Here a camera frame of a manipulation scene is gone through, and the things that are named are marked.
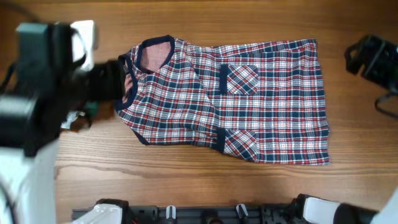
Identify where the plaid shirt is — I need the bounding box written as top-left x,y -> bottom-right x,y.
115,35 -> 330,166

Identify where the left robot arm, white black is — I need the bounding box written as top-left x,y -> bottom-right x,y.
1,20 -> 125,223

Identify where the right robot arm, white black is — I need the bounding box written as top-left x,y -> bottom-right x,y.
298,35 -> 397,223

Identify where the folded dark green garment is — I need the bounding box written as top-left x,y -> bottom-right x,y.
82,101 -> 100,119

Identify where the crumpled white cloth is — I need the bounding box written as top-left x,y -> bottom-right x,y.
61,111 -> 85,129

